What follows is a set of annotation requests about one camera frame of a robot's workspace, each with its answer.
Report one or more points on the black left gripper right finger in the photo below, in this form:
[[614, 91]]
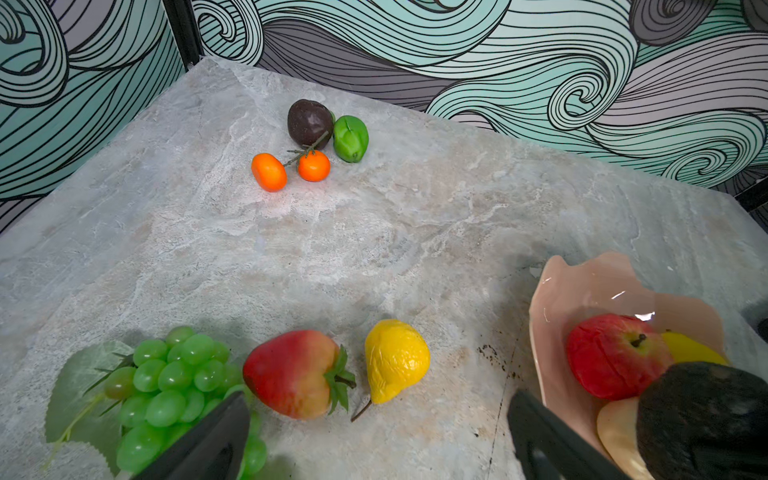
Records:
[[549, 449]]

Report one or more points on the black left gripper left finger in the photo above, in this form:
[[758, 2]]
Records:
[[213, 449]]

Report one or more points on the red fake apple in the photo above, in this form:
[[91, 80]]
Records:
[[615, 357]]

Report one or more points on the dark fake avocado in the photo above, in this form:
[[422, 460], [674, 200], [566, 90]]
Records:
[[702, 420]]

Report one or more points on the pink scalloped fruit bowl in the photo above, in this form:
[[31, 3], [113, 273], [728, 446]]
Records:
[[567, 295]]

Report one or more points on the yellow fake lemon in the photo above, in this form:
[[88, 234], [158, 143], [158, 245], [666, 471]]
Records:
[[683, 349]]

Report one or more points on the green fake grape bunch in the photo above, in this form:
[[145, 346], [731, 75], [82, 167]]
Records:
[[134, 403]]

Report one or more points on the red fake strawberry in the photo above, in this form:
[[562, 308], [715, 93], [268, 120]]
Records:
[[301, 374]]

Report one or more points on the small yellow fake pear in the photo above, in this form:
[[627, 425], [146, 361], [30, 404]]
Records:
[[397, 357]]

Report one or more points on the green fake lime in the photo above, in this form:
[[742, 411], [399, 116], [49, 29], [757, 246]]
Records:
[[351, 138]]

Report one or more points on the orange oval cherry tomato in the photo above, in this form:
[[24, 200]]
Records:
[[269, 172]]

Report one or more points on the orange cherry tomato with stem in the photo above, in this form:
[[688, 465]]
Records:
[[312, 165]]

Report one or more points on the black corner frame post right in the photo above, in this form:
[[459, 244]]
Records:
[[755, 196]]

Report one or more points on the black corner frame post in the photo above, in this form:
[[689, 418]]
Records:
[[181, 17], [755, 196]]

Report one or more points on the black corner frame post left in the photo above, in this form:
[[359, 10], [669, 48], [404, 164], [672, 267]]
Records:
[[181, 17]]

